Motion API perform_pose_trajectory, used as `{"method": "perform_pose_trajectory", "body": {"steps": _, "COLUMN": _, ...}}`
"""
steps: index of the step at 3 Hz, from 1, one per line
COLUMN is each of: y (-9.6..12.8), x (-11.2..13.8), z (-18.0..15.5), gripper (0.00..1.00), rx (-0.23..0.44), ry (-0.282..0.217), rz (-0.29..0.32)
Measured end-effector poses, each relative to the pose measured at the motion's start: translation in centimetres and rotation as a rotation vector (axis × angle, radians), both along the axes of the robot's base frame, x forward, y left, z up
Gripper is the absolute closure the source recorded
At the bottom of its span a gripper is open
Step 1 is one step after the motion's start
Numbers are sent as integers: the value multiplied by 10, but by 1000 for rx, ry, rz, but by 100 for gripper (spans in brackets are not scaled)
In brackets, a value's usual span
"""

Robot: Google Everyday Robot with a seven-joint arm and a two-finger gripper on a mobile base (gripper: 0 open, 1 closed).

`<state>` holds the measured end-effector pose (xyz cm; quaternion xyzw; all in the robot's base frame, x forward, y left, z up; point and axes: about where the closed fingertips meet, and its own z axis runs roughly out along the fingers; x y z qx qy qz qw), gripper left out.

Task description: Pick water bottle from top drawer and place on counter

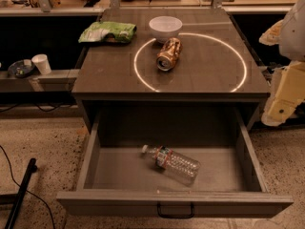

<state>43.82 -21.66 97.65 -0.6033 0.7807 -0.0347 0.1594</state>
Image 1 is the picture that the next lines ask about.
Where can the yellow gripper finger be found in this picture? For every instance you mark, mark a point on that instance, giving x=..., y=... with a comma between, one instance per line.
x=271, y=36
x=291, y=89

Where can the clear plastic water bottle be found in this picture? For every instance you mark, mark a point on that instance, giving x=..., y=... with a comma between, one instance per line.
x=172, y=164

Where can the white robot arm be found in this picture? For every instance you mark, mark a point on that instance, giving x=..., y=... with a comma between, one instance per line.
x=292, y=40

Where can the open grey top drawer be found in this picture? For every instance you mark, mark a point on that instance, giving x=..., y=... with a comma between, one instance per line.
x=116, y=180

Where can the crushed gold soda can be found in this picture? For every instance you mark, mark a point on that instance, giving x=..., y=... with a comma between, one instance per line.
x=169, y=54

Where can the white bowl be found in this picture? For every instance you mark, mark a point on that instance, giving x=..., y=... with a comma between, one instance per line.
x=165, y=27

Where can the green chip bag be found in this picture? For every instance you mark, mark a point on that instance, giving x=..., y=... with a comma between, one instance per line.
x=108, y=31

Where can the low side shelf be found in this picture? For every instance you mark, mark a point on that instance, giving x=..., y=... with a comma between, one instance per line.
x=56, y=81

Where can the white paper cup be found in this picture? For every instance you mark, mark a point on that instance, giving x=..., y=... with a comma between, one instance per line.
x=41, y=62

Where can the dark round plate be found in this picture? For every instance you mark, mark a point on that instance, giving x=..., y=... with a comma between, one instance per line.
x=21, y=69

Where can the black stand leg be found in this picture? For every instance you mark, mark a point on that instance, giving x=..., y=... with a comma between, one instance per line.
x=14, y=212

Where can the black drawer handle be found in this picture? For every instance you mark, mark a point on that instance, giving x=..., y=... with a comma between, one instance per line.
x=175, y=211

